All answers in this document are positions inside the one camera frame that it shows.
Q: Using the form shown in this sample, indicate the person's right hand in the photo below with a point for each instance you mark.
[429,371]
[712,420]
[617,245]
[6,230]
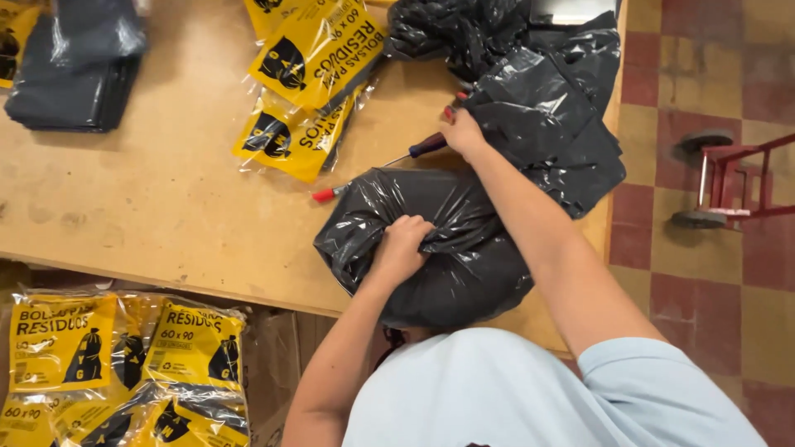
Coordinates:
[466,133]

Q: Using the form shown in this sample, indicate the person's left hand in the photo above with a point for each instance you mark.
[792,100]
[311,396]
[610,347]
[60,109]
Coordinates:
[400,254]

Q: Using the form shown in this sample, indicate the person's left fingers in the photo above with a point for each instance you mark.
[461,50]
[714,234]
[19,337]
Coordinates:
[411,228]

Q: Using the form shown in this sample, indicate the black garbage bag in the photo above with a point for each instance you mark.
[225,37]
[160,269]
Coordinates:
[459,273]

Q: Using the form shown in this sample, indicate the black plastic bag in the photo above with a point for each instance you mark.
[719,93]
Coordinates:
[453,31]
[546,118]

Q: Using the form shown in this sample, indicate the yellow garbage bag packet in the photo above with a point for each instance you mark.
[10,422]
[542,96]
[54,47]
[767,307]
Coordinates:
[292,133]
[267,12]
[13,43]
[320,53]

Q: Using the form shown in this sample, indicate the light blue shirt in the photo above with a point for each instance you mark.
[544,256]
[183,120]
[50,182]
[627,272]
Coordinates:
[497,397]

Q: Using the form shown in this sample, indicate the brown cardboard carton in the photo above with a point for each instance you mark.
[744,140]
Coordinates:
[279,372]

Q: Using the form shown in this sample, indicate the crumpled black plastic bag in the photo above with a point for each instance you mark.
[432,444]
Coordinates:
[453,31]

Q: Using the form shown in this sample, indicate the pile of yellow packets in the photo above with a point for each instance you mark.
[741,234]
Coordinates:
[124,372]

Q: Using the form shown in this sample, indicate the red hand truck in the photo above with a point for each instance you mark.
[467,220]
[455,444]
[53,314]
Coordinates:
[733,180]

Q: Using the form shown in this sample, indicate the stack of folded grey bags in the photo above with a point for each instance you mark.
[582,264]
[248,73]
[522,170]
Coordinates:
[77,65]

